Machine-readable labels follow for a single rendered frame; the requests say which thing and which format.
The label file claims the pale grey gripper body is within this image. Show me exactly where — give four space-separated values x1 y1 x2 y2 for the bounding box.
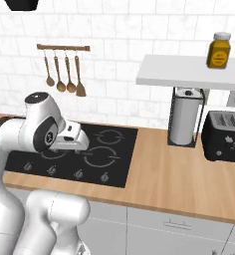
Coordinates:
51 129 91 154

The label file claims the grey drawer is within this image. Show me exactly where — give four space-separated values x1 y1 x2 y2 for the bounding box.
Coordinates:
125 224 231 255
125 206 235 239

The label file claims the grey lower drawer front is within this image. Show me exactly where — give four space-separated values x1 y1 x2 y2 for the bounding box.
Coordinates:
125 224 231 255

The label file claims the grey hob knob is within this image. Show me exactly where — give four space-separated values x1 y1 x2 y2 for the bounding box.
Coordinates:
73 168 84 180
47 165 58 176
100 172 111 184
23 161 34 172

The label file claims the black hob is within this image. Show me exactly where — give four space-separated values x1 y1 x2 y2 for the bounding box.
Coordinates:
4 122 139 189

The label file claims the wooden spatula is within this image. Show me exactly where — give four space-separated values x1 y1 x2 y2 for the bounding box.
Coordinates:
74 50 88 99

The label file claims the small wooden spoon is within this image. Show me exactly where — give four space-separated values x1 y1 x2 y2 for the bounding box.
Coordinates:
43 49 56 89

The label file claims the black paper towel holder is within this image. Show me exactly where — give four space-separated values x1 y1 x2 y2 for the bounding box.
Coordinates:
166 86 206 149

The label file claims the white paper towel roll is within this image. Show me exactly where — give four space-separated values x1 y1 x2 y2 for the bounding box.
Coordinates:
168 88 203 146

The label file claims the black extractor hood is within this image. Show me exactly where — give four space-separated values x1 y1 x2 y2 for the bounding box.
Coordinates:
3 0 40 12

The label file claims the black toaster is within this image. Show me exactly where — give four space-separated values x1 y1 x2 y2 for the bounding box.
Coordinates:
200 111 235 164

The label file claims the yellow jar with white lid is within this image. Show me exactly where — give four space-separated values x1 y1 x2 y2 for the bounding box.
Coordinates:
205 31 232 70

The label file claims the wooden hanging rail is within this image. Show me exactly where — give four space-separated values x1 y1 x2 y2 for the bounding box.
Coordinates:
36 43 92 53

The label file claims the grey drawer handle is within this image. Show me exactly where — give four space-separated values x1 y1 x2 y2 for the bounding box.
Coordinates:
162 218 193 231

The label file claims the white wall shelf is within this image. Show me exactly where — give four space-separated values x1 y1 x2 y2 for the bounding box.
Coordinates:
135 54 235 92

